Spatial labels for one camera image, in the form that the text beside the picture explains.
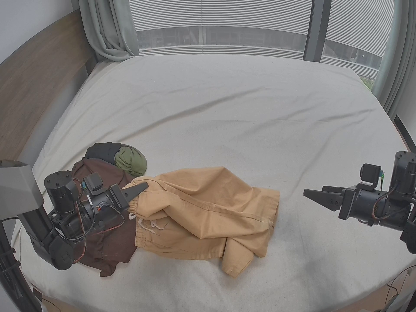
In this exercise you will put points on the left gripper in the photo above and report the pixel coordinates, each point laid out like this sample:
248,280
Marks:
107,206

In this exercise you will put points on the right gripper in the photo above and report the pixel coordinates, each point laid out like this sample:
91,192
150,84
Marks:
364,205

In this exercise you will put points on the tan shorts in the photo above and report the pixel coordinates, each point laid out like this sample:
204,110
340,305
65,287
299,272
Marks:
211,213

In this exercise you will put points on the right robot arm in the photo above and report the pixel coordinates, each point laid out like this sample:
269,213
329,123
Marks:
403,180

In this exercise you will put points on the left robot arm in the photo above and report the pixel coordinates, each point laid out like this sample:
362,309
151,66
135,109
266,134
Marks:
58,190

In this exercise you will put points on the bed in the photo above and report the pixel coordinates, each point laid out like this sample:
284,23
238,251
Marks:
227,109

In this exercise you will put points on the brown garment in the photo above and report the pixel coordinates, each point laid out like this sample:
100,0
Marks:
107,249

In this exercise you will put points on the green garment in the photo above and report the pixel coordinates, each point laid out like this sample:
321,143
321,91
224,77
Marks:
131,161

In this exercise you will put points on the black garment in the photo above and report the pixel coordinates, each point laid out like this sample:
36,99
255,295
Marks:
100,151

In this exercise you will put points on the grey-green curtain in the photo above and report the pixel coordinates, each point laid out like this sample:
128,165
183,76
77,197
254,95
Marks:
399,60
104,18

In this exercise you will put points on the window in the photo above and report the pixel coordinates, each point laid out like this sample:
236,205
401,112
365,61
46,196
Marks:
227,11

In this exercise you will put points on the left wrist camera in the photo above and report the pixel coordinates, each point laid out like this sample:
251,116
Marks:
94,184

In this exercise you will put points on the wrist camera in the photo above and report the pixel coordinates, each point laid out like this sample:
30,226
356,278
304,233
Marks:
370,174
94,184

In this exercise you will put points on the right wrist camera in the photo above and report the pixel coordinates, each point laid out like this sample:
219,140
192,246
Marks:
370,174

